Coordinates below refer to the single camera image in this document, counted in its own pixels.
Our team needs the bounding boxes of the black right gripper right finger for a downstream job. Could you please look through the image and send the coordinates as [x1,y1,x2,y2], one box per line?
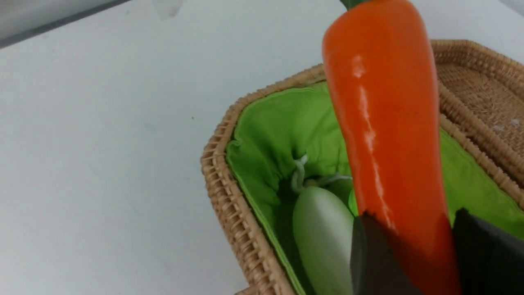
[453,209,524,295]

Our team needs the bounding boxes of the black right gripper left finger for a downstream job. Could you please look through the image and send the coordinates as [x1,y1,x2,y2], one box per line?
[350,213,421,295]

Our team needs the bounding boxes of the white toy radish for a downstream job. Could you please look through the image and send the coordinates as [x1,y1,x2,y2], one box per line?
[291,155,355,295]

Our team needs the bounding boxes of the orange toy carrot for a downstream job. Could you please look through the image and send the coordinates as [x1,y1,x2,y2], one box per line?
[322,0,462,295]

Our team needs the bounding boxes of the woven rattan basket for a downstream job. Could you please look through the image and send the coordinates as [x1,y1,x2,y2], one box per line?
[201,65,523,295]

